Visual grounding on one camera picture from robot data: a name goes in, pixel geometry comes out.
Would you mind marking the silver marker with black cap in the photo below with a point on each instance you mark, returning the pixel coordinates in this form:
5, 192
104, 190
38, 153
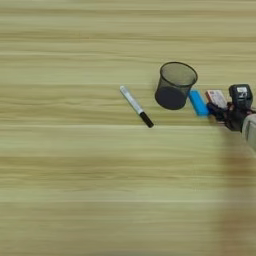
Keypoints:
133, 102

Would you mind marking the red and white card box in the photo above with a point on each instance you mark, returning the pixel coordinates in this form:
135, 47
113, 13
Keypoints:
217, 97

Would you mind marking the black mesh pen cup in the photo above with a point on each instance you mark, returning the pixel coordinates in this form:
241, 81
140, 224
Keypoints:
173, 90

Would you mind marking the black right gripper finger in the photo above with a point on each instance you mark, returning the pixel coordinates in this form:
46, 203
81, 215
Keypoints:
216, 112

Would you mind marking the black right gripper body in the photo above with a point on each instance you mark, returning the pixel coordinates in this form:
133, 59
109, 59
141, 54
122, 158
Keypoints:
235, 119

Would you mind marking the blue eraser block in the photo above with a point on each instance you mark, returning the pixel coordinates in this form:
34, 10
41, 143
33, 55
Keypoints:
198, 103

